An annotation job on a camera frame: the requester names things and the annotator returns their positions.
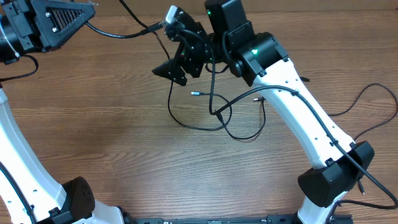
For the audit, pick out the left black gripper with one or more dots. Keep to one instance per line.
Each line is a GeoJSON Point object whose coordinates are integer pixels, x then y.
{"type": "Point", "coordinates": [35, 26]}

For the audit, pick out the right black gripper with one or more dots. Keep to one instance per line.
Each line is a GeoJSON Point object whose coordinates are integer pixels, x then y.
{"type": "Point", "coordinates": [185, 56]}

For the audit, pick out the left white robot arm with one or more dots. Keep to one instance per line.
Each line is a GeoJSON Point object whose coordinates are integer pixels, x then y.
{"type": "Point", "coordinates": [30, 193]}

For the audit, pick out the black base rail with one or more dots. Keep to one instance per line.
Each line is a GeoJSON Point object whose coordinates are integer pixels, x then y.
{"type": "Point", "coordinates": [270, 219]}

